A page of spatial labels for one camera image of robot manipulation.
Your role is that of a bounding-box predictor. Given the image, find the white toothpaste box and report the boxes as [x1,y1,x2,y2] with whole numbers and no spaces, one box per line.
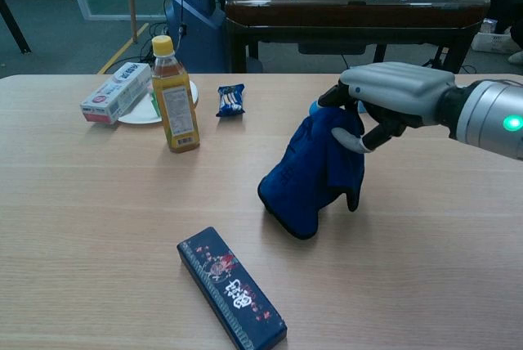
[79,61,153,125]

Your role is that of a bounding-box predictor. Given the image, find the dark wooden mahjong table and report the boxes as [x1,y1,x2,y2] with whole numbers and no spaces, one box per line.
[224,0,491,75]

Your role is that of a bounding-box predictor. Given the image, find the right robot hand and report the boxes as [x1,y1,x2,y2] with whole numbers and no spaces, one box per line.
[317,61,457,154]

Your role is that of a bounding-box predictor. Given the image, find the green small packet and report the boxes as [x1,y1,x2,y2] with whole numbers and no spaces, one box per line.
[148,88,163,118]

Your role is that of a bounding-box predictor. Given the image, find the blue cloth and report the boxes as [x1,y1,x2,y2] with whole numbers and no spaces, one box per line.
[257,104,366,240]

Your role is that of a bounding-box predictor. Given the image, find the black tripod stand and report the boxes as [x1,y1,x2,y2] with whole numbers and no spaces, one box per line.
[420,45,449,71]

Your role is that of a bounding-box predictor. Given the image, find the black table leg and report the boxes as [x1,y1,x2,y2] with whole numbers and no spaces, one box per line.
[0,0,32,55]

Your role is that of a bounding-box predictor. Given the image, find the tea bottle yellow cap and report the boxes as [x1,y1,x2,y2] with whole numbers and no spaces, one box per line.
[150,34,202,155]

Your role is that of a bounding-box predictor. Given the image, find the white paper plate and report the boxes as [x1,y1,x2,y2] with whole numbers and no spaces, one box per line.
[117,79,200,125]

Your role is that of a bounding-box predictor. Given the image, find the dark blue long box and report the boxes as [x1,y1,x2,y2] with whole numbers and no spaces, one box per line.
[176,226,288,350]

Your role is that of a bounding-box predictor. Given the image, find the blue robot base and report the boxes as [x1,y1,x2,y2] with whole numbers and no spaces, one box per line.
[165,0,265,74]

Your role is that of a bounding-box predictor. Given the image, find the white plastic basket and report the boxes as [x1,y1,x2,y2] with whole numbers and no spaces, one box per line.
[472,18,516,55]

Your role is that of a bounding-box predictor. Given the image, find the blue cookie packet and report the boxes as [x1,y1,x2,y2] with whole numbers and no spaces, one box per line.
[215,83,246,119]

